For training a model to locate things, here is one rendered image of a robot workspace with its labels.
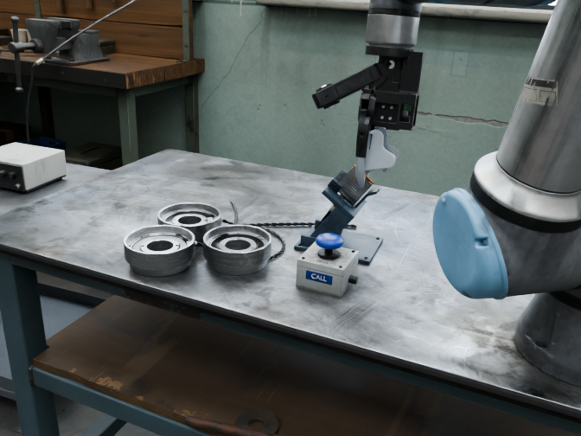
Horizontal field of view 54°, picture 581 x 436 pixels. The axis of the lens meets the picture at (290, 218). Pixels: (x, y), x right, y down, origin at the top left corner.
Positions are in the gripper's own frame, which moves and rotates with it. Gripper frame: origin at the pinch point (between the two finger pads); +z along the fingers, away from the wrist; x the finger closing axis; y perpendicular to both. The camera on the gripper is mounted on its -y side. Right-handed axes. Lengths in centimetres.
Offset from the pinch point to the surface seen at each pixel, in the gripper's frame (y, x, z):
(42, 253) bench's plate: -45, -19, 15
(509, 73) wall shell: 29, 144, -15
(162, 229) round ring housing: -28.7, -11.2, 10.6
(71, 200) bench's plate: -55, 2, 13
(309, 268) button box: -3.3, -15.6, 10.7
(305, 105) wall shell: -51, 156, 6
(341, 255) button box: 0.5, -11.9, 9.3
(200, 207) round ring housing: -27.4, -0.1, 9.4
